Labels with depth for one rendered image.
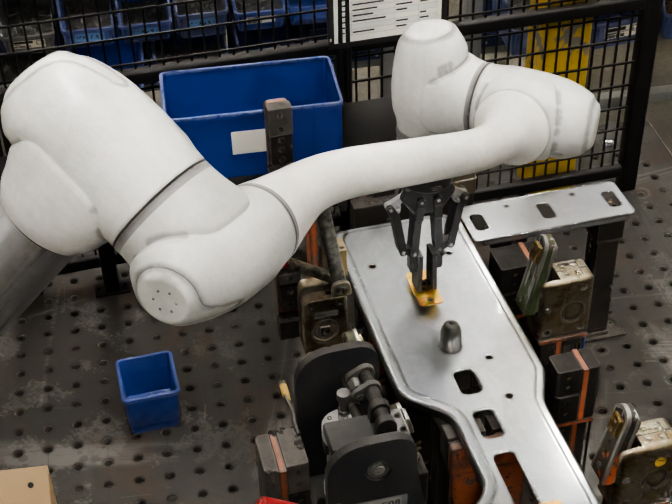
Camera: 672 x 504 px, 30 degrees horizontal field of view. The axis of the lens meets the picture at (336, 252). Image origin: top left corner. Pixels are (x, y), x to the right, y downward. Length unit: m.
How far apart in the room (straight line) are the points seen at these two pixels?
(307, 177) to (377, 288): 0.60
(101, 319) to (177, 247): 1.22
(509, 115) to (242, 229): 0.47
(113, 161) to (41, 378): 1.13
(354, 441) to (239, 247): 0.33
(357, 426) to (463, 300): 0.48
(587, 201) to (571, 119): 0.56
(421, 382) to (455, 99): 0.42
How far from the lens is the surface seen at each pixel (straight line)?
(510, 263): 2.07
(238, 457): 2.14
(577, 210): 2.17
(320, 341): 1.94
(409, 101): 1.72
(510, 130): 1.59
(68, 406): 2.28
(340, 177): 1.45
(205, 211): 1.25
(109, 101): 1.28
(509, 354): 1.88
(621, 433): 1.68
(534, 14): 2.43
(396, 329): 1.91
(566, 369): 1.88
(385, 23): 2.33
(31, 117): 1.29
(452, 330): 1.85
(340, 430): 1.54
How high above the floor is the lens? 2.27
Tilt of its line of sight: 38 degrees down
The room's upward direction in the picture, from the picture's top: 2 degrees counter-clockwise
